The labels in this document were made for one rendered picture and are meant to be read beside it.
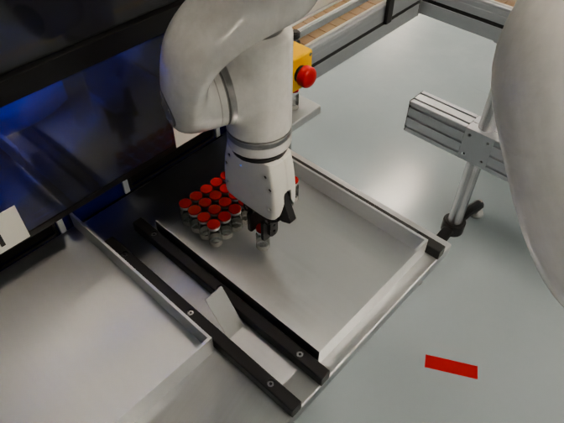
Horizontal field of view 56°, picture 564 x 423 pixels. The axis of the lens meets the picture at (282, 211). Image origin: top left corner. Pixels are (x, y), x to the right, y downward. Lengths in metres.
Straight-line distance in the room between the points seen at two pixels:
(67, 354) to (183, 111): 0.39
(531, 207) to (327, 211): 0.67
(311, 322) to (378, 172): 1.61
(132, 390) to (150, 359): 0.05
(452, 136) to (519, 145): 1.52
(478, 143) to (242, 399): 1.22
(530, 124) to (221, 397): 0.57
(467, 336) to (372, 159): 0.91
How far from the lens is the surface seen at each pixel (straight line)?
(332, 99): 2.73
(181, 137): 0.87
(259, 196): 0.72
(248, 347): 0.75
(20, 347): 0.83
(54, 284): 0.88
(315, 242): 0.86
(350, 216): 0.91
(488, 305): 1.98
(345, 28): 1.32
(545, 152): 0.24
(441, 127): 1.77
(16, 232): 0.79
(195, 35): 0.53
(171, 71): 0.56
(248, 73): 0.60
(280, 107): 0.63
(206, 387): 0.73
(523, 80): 0.24
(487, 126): 1.71
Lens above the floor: 1.54
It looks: 46 degrees down
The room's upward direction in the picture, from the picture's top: straight up
